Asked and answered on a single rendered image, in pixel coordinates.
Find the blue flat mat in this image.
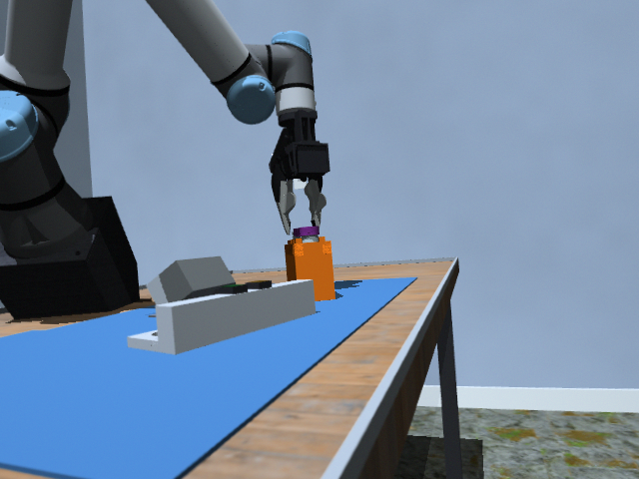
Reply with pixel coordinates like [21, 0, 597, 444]
[0, 277, 417, 479]

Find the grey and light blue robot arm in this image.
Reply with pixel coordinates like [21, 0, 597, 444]
[0, 0, 317, 257]

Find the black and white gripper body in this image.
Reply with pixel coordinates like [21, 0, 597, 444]
[276, 110, 330, 182]

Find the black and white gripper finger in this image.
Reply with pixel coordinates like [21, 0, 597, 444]
[304, 177, 326, 227]
[272, 164, 297, 236]

